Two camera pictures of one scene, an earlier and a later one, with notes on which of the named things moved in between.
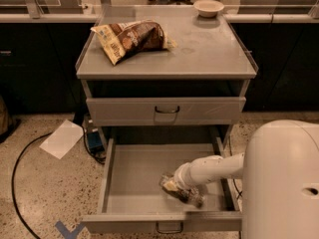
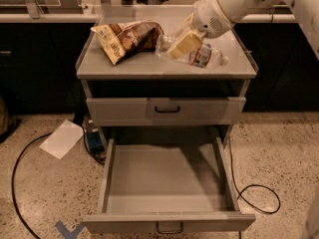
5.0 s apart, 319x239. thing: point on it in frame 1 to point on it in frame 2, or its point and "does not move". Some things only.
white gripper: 181,177 to 208,17
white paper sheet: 64,139 does not move
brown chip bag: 125,37 does not move
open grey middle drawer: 132,199 does not move
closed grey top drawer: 165,111 does not move
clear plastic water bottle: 191,195 to 204,56
